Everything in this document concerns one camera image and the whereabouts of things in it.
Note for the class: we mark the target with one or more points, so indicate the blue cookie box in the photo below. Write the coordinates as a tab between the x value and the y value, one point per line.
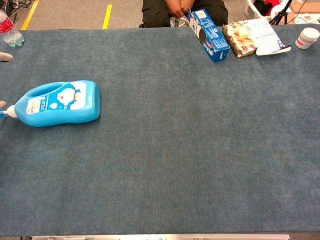
210	35

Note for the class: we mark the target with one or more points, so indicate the chrome stool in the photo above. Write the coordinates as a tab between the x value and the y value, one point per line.
178	22

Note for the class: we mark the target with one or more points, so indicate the white plastic jar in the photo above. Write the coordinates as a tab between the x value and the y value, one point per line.
306	37

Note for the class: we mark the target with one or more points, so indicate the yellow red snack package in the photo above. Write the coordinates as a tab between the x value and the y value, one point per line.
240	43

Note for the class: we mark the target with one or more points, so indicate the red black plush toy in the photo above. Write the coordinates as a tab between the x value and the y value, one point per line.
263	6

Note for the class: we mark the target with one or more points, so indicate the black tripod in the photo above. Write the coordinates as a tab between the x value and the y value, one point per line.
280	15

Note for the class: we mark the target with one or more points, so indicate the seated person black trousers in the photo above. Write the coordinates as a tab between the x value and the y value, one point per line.
155	12

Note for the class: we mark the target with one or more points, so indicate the clear red-label water bottle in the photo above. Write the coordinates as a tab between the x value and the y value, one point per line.
12	37

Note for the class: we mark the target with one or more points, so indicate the blue table cloth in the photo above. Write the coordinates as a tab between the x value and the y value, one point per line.
175	137

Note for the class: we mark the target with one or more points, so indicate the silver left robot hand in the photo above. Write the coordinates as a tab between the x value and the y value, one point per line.
6	57

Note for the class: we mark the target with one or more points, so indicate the white plastic basket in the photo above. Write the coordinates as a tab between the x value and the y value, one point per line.
250	10

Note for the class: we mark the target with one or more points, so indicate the white printed paper package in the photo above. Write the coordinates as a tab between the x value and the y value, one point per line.
267	37

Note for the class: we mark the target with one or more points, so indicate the blue detergent pump bottle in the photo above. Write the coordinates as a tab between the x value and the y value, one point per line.
62	112

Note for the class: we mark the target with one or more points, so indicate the brown cardboard box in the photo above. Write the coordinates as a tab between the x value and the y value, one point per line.
306	6

